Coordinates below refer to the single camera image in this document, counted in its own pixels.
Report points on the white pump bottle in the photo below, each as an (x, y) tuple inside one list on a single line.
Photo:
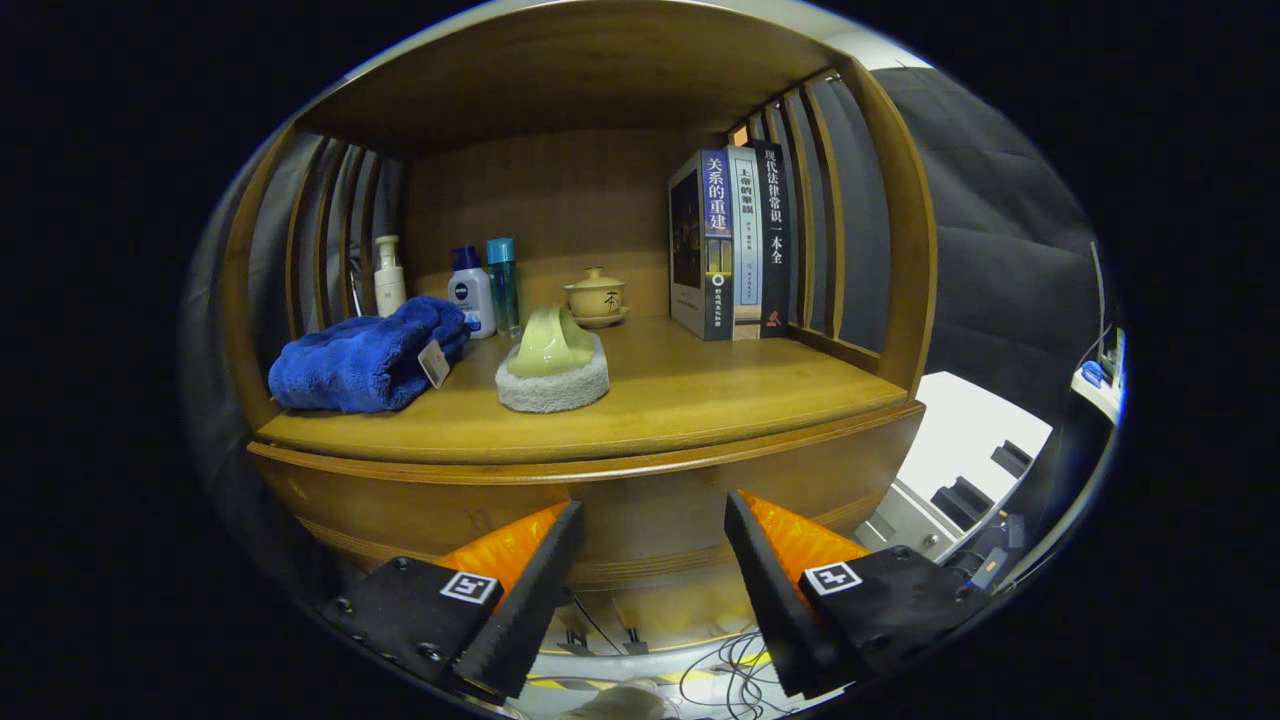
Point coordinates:
[(390, 285)]

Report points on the beige ceramic saucer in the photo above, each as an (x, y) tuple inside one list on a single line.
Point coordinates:
[(605, 321)]

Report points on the dark electronic device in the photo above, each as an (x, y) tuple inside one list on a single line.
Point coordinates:
[(985, 560)]

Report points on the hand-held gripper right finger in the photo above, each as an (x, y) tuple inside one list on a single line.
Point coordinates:
[(770, 600)]

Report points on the white power strip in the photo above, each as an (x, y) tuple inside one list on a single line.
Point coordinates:
[(1100, 385)]

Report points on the dark blue cover book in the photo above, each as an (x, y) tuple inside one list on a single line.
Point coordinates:
[(688, 250)]

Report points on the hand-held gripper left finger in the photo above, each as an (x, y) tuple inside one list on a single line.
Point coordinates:
[(520, 600)]

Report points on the teal slim bottle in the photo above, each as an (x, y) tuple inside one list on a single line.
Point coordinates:
[(504, 290)]

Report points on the wooden countertop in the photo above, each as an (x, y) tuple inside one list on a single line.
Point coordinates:
[(700, 390)]

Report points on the beige lidded ceramic cup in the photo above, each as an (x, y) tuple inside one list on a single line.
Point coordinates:
[(596, 295)]

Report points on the black spine book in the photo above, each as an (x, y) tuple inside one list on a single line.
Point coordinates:
[(772, 240)]

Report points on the white spine book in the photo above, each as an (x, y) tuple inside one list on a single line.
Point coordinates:
[(745, 250)]

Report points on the blue plush towel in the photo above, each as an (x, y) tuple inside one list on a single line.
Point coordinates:
[(350, 360)]

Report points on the wooden cabinet with slatted sides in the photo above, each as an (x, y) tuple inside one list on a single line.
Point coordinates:
[(560, 200)]

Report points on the white drawer unit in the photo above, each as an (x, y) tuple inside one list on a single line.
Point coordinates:
[(960, 430)]

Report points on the black open box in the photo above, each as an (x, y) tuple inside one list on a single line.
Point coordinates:
[(1012, 458), (962, 503)]

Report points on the white bottle with blue cap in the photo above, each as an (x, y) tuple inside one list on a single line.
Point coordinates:
[(472, 300)]

